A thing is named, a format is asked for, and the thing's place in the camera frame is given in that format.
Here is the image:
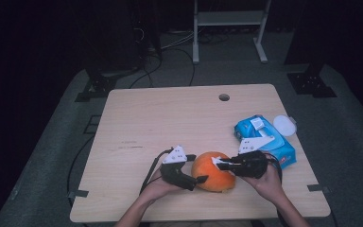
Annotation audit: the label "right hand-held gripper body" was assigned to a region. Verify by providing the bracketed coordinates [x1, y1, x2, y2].
[233, 134, 276, 180]

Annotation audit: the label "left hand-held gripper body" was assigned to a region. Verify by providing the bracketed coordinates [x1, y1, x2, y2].
[159, 144, 199, 192]

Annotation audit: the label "orange plush toy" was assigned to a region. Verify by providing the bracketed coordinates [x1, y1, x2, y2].
[190, 150, 237, 194]

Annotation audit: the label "blue wet wipe pack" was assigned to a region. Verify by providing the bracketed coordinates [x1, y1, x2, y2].
[233, 113, 298, 170]

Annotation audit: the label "person's left hand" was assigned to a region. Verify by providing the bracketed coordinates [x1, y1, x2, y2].
[141, 170, 184, 203]

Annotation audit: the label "person's right hand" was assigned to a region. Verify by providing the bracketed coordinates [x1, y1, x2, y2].
[242, 163, 287, 206]

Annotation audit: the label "grey tape piece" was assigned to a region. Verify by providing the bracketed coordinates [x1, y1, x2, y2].
[68, 188, 90, 200]
[306, 183, 331, 194]

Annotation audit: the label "black stand base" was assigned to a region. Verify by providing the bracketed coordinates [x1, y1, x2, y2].
[74, 70, 119, 103]
[285, 62, 338, 99]

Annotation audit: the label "white metal stand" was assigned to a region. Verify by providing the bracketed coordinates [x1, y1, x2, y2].
[192, 0, 273, 65]

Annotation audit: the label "left hand-held gripper black cable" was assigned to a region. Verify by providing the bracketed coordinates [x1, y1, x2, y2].
[139, 147, 175, 195]

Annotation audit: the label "hand-held gripper black cable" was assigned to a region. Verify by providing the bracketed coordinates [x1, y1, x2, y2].
[263, 152, 284, 185]
[139, 147, 175, 195]

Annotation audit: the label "right hand-held gripper black cable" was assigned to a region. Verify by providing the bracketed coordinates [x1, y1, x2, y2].
[263, 152, 284, 185]

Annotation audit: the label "black floor cable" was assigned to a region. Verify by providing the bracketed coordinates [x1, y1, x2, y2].
[128, 46, 197, 90]

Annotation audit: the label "long black cable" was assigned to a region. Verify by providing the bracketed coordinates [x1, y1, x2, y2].
[66, 134, 96, 202]

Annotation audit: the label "white floor cables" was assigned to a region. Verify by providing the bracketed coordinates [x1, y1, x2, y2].
[161, 29, 197, 51]

